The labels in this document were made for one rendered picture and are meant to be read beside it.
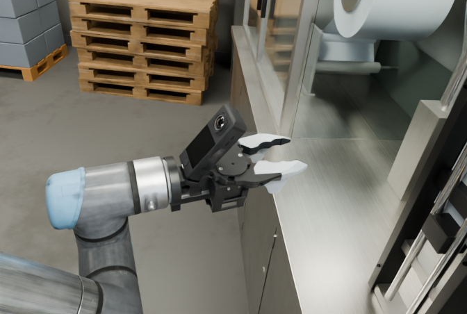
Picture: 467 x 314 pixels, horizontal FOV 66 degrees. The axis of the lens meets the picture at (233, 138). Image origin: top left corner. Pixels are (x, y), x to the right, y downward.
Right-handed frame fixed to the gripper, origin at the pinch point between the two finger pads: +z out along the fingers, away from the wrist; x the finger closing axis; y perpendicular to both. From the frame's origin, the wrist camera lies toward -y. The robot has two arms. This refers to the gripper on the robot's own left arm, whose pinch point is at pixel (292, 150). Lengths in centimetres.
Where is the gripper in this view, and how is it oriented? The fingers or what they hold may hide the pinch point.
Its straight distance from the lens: 57.5
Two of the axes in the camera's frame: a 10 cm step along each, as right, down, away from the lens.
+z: 9.3, -1.4, 3.3
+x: 3.3, 6.6, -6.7
